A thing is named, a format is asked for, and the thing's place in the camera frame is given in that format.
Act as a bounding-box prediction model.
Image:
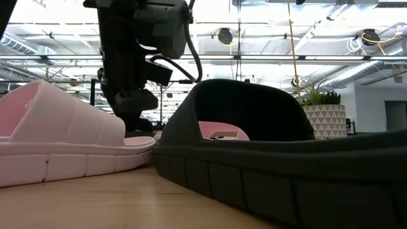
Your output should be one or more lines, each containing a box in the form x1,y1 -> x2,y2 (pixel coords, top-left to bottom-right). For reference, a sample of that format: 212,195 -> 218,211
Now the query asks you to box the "black ceiling cable reel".
216,27 -> 235,46
361,28 -> 382,45

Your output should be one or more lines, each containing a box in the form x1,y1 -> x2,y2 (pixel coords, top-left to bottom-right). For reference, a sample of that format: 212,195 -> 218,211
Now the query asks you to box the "pink rubber slide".
0,79 -> 156,188
197,120 -> 251,141

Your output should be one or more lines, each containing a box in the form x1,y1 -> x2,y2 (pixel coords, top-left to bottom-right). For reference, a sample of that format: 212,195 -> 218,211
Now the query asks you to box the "black rubber slide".
151,78 -> 407,229

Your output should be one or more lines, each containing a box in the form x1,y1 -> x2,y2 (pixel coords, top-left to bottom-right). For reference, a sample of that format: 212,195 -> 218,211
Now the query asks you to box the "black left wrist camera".
144,59 -> 174,87

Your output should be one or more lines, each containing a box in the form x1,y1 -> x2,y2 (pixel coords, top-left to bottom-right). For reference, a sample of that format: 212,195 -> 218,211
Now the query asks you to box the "silver ventilation duct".
317,47 -> 407,92

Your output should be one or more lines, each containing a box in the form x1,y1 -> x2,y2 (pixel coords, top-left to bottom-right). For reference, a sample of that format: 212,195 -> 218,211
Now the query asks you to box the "grey door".
383,100 -> 407,132

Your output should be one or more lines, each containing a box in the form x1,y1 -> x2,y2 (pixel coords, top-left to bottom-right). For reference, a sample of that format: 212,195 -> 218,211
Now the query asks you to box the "green plant in patterned pot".
298,81 -> 348,140

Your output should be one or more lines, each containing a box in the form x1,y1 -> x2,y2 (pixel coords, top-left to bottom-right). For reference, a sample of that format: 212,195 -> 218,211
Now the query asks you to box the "yellow cable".
287,0 -> 302,104

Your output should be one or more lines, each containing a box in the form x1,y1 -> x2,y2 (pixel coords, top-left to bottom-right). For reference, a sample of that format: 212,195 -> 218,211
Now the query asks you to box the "black aluminium frame rail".
90,78 -> 97,107

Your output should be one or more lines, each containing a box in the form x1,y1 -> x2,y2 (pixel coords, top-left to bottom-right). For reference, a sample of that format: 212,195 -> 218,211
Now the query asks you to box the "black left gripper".
100,59 -> 159,133

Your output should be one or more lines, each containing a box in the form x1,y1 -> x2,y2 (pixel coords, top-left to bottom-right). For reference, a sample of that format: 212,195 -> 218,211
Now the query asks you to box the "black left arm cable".
149,0 -> 204,84

